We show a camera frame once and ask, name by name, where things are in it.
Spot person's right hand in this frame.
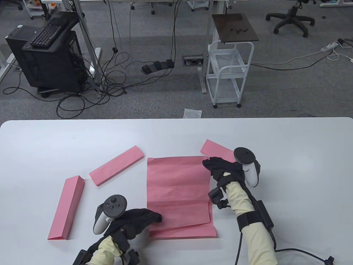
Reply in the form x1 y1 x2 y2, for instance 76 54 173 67
203 157 246 191

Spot person's left hand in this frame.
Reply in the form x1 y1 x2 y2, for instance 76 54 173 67
106 208 162 250

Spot pink paper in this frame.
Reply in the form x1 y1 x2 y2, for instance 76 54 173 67
146 156 213 232
47 175 85 240
89 145 145 187
149 193 217 238
200 139 236 163

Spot person's left forearm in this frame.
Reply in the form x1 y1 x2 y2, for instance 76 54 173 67
90 235 123 265

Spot person's right forearm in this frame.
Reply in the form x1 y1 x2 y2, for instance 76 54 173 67
225 181 277 265

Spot black and white controller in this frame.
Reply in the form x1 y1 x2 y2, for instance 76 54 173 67
234 147 261 188
93 195 128 235

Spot clear plastic bag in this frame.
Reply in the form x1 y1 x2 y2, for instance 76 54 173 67
183 108 203 119

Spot white utility trolley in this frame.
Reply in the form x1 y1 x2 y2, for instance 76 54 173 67
206 41 255 108

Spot metal floor socket box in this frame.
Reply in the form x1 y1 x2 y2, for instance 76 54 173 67
183 55 205 66

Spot black foot pedal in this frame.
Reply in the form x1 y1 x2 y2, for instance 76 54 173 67
141 59 175 74

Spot brown wooden board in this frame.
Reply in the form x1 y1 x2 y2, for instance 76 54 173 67
212 13 260 44

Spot white power strip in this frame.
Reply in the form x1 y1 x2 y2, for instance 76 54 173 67
321 41 340 53

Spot black office chair base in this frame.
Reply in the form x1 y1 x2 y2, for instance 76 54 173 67
266 0 316 38

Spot white trolley base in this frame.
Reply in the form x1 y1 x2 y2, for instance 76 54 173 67
186 0 210 11

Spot black computer tower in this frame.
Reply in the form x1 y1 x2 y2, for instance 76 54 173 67
6 11 86 96

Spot white desk foot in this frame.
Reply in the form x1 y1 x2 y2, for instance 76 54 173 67
319 0 353 8
0 41 17 83

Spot black keyboard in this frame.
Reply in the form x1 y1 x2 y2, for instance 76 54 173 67
30 17 71 48

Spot white shelf cart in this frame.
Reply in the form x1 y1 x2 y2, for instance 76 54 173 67
22 0 46 20

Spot black chair caster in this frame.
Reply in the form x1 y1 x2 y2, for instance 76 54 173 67
0 0 24 10

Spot black arm strap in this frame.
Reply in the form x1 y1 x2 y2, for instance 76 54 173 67
237 213 262 232

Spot dark floor cable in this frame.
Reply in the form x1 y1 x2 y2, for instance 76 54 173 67
250 50 328 70

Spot black cable with connector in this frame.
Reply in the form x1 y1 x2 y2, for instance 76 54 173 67
234 229 335 265

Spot white floor cable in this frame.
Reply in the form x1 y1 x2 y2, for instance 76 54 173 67
327 44 353 63

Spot tangle of black floor cables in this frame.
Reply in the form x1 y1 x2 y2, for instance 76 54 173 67
3 0 184 120

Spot grey desk leg frame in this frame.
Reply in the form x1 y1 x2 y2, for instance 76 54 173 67
61 0 105 98

